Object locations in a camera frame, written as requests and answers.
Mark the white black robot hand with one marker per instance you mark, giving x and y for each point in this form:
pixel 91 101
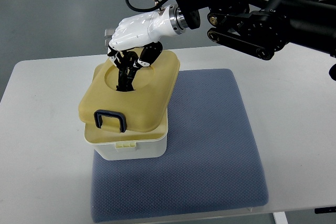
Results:
pixel 135 44

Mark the yellow storage box lid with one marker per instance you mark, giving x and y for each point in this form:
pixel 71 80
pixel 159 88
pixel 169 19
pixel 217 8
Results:
pixel 141 109

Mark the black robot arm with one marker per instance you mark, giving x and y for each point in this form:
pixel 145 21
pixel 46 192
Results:
pixel 262 27

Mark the white storage box base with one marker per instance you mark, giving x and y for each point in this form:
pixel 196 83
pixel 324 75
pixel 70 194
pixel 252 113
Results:
pixel 128 144

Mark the blue padded mat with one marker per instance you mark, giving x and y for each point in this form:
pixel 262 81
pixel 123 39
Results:
pixel 211 161

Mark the white table leg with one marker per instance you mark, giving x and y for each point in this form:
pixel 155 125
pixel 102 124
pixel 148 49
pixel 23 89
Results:
pixel 280 218

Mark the black table control panel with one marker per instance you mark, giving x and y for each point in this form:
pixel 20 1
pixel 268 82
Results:
pixel 325 210

